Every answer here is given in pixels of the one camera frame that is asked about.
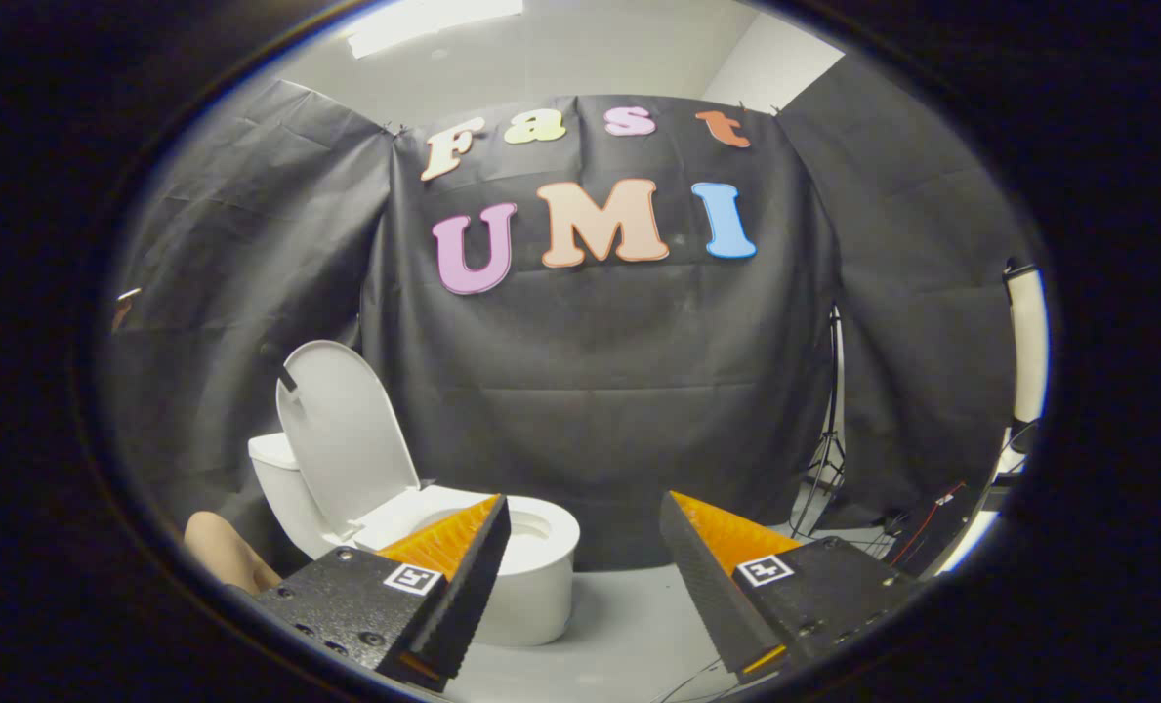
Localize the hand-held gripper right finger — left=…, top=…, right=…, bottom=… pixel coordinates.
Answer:
left=659, top=491, right=923, bottom=684

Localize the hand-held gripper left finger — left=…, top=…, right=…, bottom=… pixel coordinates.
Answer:
left=256, top=494, right=512, bottom=693

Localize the white toilet lid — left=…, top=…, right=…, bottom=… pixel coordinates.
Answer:
left=276, top=340, right=422, bottom=540

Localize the white toilet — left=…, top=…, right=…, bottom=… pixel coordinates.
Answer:
left=248, top=433, right=582, bottom=647

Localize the black tripod stand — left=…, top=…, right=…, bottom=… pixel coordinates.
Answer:
left=790, top=306, right=848, bottom=540

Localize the black backdrop cloth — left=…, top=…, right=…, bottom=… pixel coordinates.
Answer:
left=111, top=54, right=1030, bottom=574

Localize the person's bare leg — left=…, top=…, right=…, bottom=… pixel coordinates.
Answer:
left=184, top=512, right=284, bottom=594

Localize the white standing panel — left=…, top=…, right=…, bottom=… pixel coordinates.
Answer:
left=1004, top=258, right=1049, bottom=427

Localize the thin floor cable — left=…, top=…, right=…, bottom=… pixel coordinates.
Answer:
left=650, top=652, right=739, bottom=703

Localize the black cable bundle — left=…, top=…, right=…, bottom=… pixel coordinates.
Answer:
left=868, top=420, right=1040, bottom=579

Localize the red cable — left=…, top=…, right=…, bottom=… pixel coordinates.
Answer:
left=894, top=480, right=968, bottom=567

